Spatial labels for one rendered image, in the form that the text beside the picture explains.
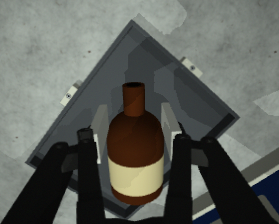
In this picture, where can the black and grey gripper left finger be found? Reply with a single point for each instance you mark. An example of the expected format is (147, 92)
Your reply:
(41, 197)

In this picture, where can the dark blue divided crate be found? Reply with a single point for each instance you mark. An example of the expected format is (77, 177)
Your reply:
(267, 190)

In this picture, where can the dark grey rectangular tray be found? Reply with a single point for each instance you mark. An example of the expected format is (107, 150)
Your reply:
(134, 58)

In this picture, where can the brown glass bottle with cream label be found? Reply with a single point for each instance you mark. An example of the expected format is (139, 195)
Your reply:
(135, 145)

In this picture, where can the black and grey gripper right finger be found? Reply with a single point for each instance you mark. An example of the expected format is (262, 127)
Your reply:
(234, 199)

